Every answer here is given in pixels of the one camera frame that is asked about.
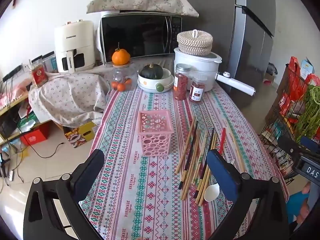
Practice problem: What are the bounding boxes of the patterned striped tablecloth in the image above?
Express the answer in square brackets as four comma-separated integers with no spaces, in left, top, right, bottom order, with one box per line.
[91,81,290,240]

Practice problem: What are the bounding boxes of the black wire rack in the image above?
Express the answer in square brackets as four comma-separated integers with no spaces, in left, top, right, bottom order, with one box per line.
[259,62,320,182]

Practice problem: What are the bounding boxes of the floral pillow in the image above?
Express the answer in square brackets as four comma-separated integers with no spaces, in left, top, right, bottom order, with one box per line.
[86,0,200,18]

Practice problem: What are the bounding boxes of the tall jar of red berries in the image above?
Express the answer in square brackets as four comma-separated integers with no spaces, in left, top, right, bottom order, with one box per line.
[173,64,192,101]

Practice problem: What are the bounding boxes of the green leafy vegetables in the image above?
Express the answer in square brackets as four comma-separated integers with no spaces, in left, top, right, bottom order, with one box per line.
[295,84,320,144]

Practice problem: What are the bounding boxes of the wooden shelf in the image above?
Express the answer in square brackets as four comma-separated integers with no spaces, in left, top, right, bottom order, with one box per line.
[0,86,64,147]

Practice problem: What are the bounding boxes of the black cable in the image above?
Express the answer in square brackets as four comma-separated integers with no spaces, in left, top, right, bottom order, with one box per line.
[15,142,64,158]

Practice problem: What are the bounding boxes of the black microwave oven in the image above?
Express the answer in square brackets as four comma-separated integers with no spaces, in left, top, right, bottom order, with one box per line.
[97,12,183,65]

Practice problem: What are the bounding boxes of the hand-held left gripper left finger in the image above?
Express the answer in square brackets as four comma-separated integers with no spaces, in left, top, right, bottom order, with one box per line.
[23,149,105,240]

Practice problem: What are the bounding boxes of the dark green squash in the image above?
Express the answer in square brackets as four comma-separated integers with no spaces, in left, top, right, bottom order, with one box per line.
[139,64,164,80]

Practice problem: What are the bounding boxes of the white electric cooking pot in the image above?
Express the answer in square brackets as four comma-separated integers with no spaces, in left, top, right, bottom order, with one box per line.
[173,47,256,96]

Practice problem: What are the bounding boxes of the person's blue clothing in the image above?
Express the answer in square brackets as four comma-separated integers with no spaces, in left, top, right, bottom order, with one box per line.
[286,181,312,224]

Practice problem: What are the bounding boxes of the red plastic bag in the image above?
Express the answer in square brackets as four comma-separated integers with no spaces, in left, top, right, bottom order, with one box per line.
[272,56,320,117]

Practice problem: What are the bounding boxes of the woven lidded basket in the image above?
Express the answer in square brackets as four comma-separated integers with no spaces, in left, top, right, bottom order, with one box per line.
[177,29,214,57]

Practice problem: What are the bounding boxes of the pile of mixed chopsticks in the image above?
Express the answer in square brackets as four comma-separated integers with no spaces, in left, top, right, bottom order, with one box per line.
[174,116,248,207]

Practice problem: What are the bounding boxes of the red tin box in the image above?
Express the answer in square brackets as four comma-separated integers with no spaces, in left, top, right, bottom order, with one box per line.
[31,64,48,87]

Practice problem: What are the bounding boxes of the clear jar of small oranges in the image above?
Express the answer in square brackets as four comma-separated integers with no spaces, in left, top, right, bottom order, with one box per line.
[104,64,137,92]

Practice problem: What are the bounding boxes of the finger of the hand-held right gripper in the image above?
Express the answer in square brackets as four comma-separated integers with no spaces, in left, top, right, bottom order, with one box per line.
[301,136,320,153]
[277,136,304,159]

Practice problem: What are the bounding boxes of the yellow printed cardboard box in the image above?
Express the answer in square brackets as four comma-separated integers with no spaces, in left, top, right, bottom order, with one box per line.
[63,120,97,147]

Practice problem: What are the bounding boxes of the teal packets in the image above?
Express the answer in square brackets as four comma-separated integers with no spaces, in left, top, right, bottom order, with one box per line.
[41,52,57,73]

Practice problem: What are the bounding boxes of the orange mandarin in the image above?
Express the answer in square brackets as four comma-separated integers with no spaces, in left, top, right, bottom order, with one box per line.
[111,43,131,66]

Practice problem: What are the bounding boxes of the short jar with red label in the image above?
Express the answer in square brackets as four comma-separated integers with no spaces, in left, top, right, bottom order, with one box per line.
[189,76,208,104]

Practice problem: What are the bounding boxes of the white air fryer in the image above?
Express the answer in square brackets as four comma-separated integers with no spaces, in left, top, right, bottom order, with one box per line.
[54,19,97,74]

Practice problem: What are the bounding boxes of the floral cover cloth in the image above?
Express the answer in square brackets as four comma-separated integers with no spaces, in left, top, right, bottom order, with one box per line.
[28,64,112,128]

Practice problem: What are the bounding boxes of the grey refrigerator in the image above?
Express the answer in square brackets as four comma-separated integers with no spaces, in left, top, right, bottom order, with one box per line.
[177,0,277,108]

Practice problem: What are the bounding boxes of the pink perforated plastic basket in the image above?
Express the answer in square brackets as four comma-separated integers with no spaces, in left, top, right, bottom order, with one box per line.
[137,110,174,157]

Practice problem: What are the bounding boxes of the red cardboard box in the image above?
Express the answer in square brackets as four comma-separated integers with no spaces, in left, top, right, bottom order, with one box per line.
[20,124,50,146]

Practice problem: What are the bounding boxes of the white plastic spoon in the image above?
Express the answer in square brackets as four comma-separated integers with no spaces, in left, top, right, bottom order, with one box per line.
[204,159,236,202]

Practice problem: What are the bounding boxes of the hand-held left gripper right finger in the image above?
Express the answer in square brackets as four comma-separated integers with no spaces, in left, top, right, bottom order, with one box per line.
[206,149,289,240]

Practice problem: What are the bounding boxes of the stacked white bowls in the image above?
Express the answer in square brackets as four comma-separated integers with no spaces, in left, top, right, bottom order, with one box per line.
[137,67,174,93]

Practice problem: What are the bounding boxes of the brown cardboard box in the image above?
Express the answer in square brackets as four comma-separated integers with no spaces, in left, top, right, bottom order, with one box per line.
[262,72,276,85]

